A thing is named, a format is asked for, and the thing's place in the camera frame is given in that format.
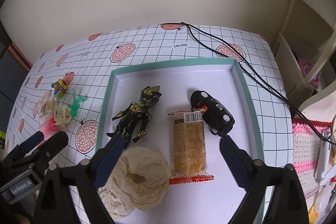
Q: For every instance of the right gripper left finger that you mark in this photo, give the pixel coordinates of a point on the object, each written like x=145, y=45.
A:
x=55, y=203

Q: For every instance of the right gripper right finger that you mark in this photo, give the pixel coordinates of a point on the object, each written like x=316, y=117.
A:
x=287, y=203

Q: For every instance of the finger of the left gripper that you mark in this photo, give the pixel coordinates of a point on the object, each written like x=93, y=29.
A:
x=45, y=152
x=19, y=151

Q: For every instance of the pink comb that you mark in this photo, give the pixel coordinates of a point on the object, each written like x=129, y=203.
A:
x=51, y=127

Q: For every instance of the cream hair claw clip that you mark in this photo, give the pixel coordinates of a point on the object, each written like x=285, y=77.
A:
x=62, y=116

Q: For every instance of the cotton swab bag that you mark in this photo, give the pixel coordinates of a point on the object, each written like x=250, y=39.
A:
x=47, y=109

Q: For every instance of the green plastic figure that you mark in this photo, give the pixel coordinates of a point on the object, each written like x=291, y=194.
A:
x=76, y=101

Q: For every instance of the colourful bead toy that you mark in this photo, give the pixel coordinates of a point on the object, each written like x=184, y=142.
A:
x=60, y=87

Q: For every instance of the black toy car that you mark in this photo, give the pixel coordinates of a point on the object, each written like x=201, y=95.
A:
x=219, y=119

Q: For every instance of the orange snack packet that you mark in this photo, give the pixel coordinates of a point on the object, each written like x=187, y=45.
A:
x=189, y=148

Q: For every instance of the cream lace scrunchie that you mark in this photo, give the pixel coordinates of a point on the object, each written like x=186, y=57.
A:
x=139, y=180

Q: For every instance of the black gold action figure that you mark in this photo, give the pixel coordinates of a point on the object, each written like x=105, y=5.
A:
x=134, y=119

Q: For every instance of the white tray with green rim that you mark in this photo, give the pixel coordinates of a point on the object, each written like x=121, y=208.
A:
x=213, y=201

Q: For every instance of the pink white crochet cloth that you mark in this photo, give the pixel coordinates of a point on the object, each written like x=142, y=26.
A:
x=306, y=150

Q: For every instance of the cream shelf unit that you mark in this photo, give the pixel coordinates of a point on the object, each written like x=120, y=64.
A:
x=305, y=45

